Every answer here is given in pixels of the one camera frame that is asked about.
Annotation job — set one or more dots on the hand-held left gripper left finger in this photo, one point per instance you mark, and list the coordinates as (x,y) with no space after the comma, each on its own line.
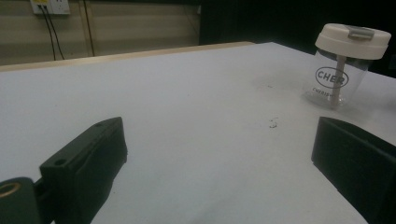
(84,161)

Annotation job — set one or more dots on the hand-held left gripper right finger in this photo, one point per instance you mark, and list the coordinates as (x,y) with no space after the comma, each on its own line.
(358,155)

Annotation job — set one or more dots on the clear cup with cream lid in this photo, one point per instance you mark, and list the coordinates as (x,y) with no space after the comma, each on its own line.
(351,43)

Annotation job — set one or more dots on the white table mat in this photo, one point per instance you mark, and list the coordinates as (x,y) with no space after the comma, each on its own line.
(186,124)

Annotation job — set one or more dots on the white wall power socket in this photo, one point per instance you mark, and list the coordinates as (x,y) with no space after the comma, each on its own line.
(57,7)

